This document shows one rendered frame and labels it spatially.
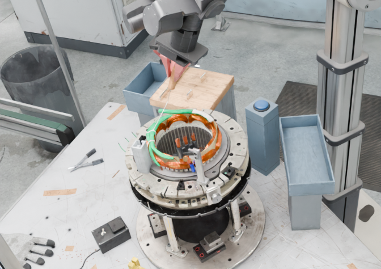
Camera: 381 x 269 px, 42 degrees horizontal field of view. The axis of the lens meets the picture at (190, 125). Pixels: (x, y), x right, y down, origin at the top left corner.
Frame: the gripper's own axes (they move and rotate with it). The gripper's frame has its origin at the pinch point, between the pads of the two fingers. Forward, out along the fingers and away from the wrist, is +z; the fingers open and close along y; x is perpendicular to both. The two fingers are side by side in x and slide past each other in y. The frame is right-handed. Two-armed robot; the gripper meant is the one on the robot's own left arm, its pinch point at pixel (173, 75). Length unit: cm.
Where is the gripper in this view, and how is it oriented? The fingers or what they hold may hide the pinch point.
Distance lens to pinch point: 112.8
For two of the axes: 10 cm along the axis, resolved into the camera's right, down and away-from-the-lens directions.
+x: 5.1, -5.4, 6.7
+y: 8.3, 5.1, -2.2
